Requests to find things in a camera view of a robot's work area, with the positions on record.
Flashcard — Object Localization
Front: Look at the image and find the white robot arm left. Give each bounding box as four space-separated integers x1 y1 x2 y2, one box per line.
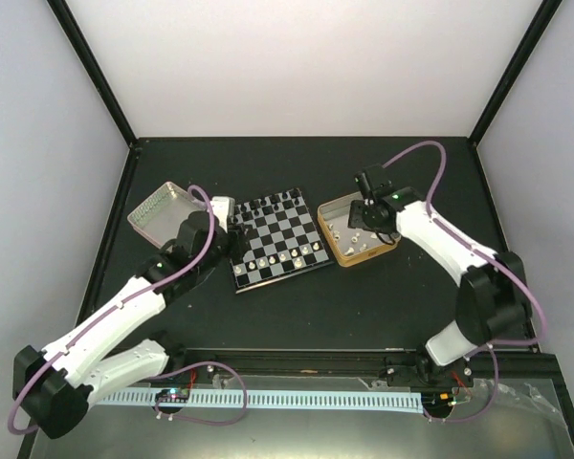
7 210 250 439

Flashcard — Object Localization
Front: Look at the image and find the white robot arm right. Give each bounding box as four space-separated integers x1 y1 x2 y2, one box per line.
348 164 532 385

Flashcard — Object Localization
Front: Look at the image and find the gold metal tin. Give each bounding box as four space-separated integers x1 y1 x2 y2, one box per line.
317 191 400 268

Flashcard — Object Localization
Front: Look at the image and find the black white chessboard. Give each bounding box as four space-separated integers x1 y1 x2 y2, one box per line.
230 187 332 294

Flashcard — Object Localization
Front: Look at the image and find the pink metal tin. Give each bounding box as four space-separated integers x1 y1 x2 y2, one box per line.
127 182 199 248

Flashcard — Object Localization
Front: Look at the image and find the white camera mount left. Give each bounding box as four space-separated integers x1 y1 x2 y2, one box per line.
210 196 235 231

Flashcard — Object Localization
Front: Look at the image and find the white slotted cable duct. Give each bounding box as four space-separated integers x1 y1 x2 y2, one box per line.
98 387 424 414

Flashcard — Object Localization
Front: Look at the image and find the black front rail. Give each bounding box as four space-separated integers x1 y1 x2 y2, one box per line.
163 349 562 387

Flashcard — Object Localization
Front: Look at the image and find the black frame post right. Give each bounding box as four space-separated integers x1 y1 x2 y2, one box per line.
468 0 563 147

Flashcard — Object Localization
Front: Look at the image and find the black frame post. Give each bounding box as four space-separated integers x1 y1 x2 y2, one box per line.
47 0 138 147
468 0 563 147

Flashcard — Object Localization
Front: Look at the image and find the black frame post left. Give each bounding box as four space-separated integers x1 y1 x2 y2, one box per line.
47 0 138 147

